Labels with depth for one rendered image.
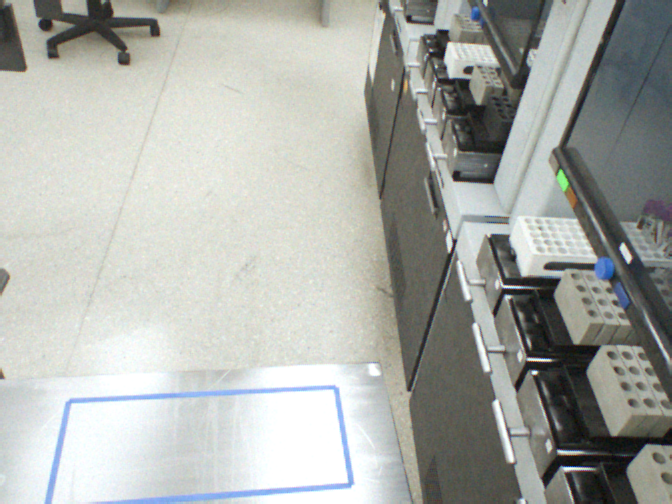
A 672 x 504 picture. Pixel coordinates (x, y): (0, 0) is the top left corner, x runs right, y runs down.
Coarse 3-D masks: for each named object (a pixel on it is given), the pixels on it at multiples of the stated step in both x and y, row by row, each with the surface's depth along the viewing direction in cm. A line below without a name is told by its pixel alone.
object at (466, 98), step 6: (456, 84) 153; (462, 84) 154; (468, 84) 154; (456, 90) 153; (462, 90) 153; (468, 90) 153; (462, 96) 148; (468, 96) 151; (462, 102) 147; (468, 102) 148; (474, 102) 149; (468, 108) 146; (474, 108) 146; (480, 108) 146
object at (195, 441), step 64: (0, 384) 80; (64, 384) 81; (128, 384) 82; (192, 384) 83; (256, 384) 84; (320, 384) 85; (384, 384) 86; (0, 448) 73; (64, 448) 74; (128, 448) 75; (192, 448) 76; (256, 448) 77; (320, 448) 78; (384, 448) 79
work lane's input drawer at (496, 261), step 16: (496, 240) 112; (480, 256) 116; (496, 256) 110; (512, 256) 108; (464, 272) 114; (480, 272) 116; (496, 272) 108; (512, 272) 106; (464, 288) 111; (496, 288) 107; (512, 288) 105; (528, 288) 105; (496, 304) 108
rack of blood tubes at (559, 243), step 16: (528, 224) 108; (544, 224) 109; (560, 224) 111; (576, 224) 111; (512, 240) 111; (528, 240) 105; (544, 240) 106; (560, 240) 106; (576, 240) 106; (528, 256) 104; (544, 256) 103; (560, 256) 103; (576, 256) 103; (592, 256) 104; (528, 272) 105; (544, 272) 105; (560, 272) 106
